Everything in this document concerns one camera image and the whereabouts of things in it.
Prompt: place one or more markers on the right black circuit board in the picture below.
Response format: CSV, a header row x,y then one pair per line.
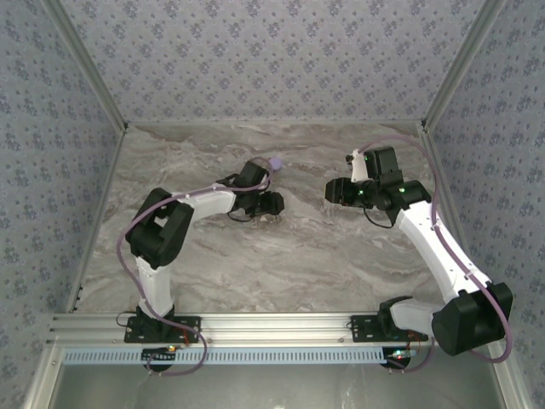
x,y
398,358

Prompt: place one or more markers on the purple earbud charging case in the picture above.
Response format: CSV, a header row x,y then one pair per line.
x,y
277,163

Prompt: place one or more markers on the black circuit board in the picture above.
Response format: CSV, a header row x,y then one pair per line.
x,y
398,358
157,354

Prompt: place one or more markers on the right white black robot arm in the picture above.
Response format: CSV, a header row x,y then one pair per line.
x,y
430,243

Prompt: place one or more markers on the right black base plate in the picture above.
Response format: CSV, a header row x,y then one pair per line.
x,y
362,334

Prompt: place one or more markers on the left black circuit board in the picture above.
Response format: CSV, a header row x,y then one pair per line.
x,y
157,354

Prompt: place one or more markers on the aluminium rear rail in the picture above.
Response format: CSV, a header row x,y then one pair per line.
x,y
277,123

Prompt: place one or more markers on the right aluminium side rail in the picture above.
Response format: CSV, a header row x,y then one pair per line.
x,y
438,170

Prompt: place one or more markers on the right aluminium corner post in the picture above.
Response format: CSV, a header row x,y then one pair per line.
x,y
460,64

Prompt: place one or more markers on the left aluminium corner post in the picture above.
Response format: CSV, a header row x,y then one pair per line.
x,y
88,64

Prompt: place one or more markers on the grey metal panel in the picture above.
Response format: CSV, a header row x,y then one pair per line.
x,y
277,387

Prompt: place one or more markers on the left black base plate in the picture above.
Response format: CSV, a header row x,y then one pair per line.
x,y
189,339

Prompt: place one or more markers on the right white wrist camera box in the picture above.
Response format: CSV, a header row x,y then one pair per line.
x,y
357,164

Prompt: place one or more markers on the left aluminium frame leg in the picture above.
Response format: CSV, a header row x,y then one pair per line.
x,y
41,383

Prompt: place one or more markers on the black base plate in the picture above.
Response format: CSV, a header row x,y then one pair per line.
x,y
189,339
362,334

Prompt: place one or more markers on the left aluminium side rail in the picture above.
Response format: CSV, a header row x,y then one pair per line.
x,y
112,170

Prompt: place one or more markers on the aluminium side rail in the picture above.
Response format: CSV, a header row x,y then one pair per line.
x,y
438,170
112,170

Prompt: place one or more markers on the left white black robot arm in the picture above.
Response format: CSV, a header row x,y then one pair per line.
x,y
157,285

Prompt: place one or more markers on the right aluminium frame leg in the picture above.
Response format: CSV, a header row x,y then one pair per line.
x,y
510,383

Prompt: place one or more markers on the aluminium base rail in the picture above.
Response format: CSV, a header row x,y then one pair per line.
x,y
277,328

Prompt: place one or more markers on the aluminium frame leg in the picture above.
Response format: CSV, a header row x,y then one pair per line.
x,y
41,383
510,383

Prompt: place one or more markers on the aluminium corner post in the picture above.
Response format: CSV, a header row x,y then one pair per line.
x,y
88,64
460,64

